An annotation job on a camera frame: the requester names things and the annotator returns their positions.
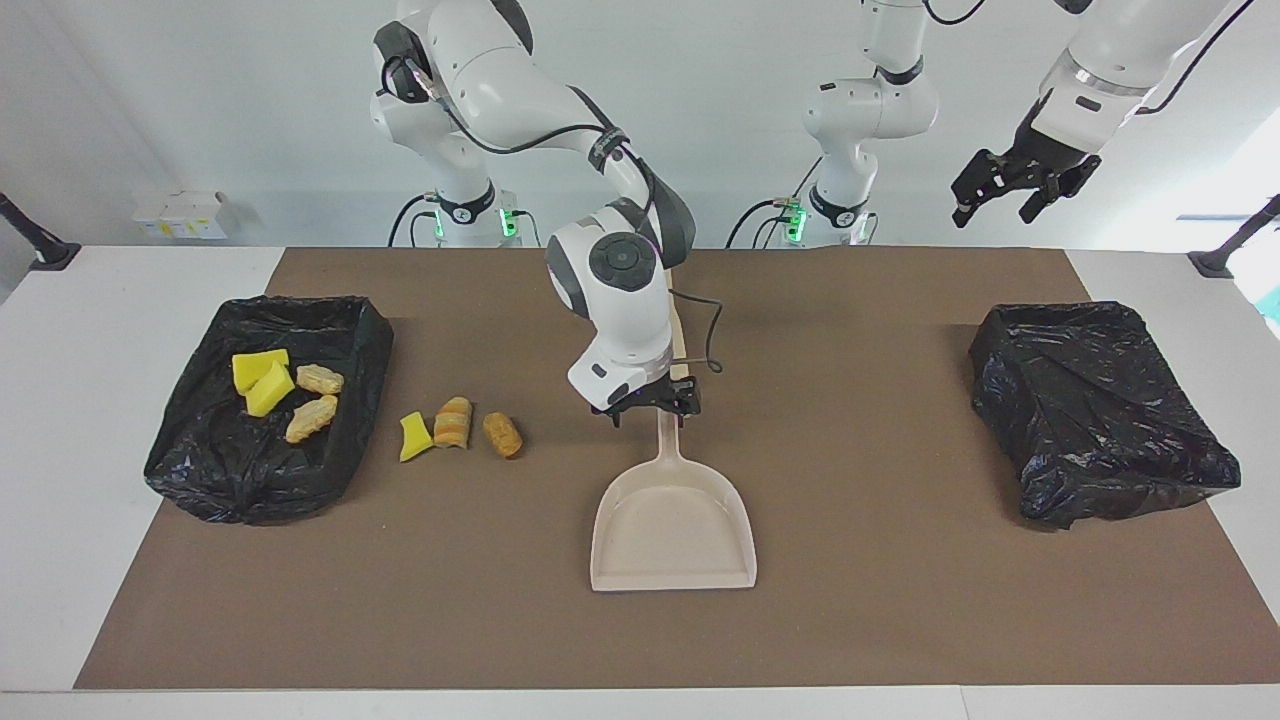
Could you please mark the large yellow sponge piece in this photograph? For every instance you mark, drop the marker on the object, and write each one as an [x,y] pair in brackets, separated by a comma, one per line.
[255,365]

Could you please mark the orange flaky croissant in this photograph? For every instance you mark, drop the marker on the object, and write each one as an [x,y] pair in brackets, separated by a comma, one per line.
[312,418]

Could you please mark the beige hand brush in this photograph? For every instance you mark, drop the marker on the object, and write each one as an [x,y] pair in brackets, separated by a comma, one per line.
[681,345]

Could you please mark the black bag lined bin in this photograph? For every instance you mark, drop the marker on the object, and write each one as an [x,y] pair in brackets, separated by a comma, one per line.
[230,470]
[1100,420]

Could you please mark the beige plastic dustpan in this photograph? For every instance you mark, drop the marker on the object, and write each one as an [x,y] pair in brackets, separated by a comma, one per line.
[670,530]

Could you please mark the white wall box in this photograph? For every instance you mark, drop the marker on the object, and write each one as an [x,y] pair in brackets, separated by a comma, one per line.
[180,215]

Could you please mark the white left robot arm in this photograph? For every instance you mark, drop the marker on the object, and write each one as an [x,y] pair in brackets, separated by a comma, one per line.
[1120,50]

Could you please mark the small yellow sponge piece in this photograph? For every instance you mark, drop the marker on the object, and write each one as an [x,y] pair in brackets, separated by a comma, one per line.
[412,440]

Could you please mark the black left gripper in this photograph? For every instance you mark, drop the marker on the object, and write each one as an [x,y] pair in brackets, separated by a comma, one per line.
[1040,165]

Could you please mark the yellow sponge with green back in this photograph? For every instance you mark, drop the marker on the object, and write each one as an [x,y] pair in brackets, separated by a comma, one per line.
[270,392]

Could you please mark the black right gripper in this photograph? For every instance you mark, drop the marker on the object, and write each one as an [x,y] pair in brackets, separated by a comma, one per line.
[650,395]

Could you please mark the orange striped bread roll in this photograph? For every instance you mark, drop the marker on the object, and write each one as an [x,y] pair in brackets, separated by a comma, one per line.
[452,425]

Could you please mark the black camera stand foot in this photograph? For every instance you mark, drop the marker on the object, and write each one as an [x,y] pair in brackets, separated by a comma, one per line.
[1215,262]
[50,255]

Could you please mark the brown table mat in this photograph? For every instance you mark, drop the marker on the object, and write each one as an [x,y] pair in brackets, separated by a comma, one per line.
[500,620]

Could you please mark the brown bread roll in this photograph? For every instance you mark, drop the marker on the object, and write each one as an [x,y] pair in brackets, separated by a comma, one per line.
[503,435]

